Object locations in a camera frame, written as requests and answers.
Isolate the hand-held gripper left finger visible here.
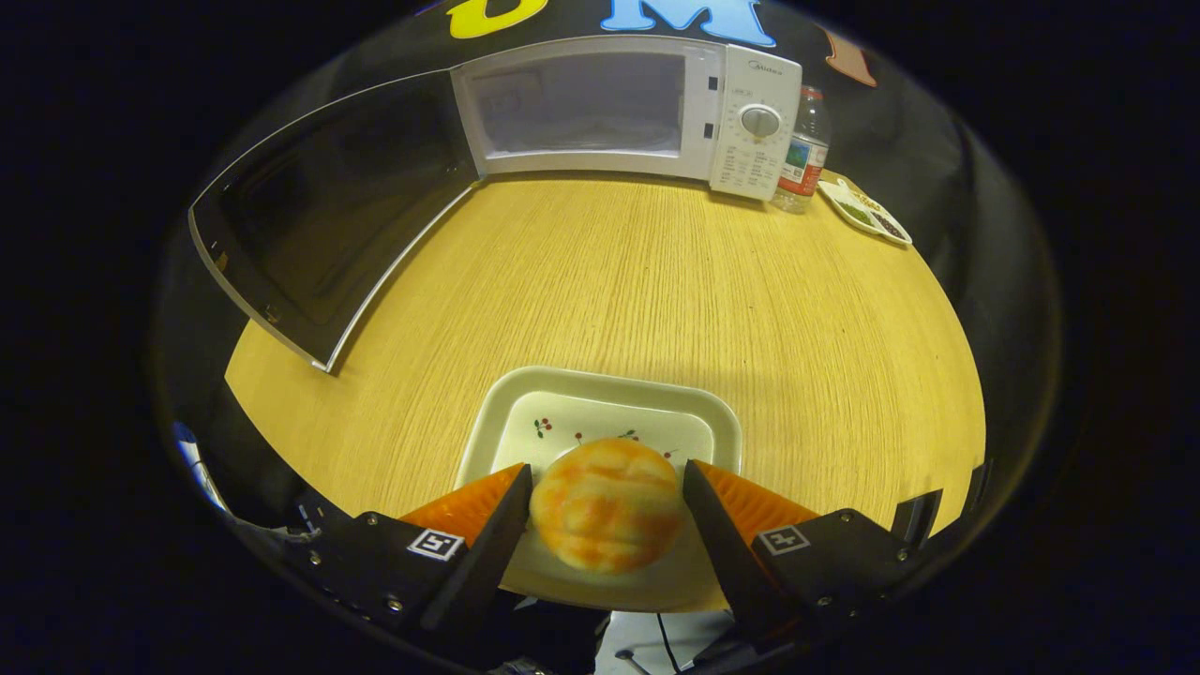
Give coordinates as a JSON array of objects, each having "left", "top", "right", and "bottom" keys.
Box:
[{"left": 298, "top": 462, "right": 535, "bottom": 634}]

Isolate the clear plastic water bottle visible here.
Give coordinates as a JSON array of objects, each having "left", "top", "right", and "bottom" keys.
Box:
[{"left": 771, "top": 85, "right": 833, "bottom": 215}]

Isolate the white divided bean dish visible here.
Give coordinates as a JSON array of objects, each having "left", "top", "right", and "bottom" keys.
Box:
[{"left": 817, "top": 177, "right": 914, "bottom": 248}]

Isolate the round orange bread bun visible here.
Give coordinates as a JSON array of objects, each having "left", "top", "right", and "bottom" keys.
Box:
[{"left": 529, "top": 437, "right": 687, "bottom": 576}]

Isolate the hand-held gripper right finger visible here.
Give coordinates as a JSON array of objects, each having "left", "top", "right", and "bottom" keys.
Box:
[{"left": 682, "top": 458, "right": 918, "bottom": 643}]

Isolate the white microwave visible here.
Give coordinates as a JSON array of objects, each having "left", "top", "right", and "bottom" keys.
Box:
[{"left": 187, "top": 36, "right": 804, "bottom": 373}]

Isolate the white square cherry-print plate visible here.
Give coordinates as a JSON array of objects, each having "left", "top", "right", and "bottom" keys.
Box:
[{"left": 454, "top": 366, "right": 744, "bottom": 615}]

